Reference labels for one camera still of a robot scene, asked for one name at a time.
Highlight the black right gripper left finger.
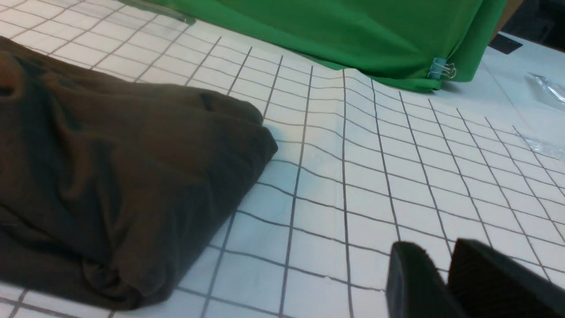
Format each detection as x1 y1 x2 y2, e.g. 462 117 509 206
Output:
386 241 468 318

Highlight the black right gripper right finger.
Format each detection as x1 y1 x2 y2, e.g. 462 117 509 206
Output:
447 238 565 318

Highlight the gray long-sleeve shirt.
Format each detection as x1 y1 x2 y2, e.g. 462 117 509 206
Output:
0 38 278 310

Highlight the clear plastic wrap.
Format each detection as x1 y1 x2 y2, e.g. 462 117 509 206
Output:
523 73 565 159

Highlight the green backdrop cloth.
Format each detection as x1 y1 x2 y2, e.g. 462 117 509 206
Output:
155 0 506 93

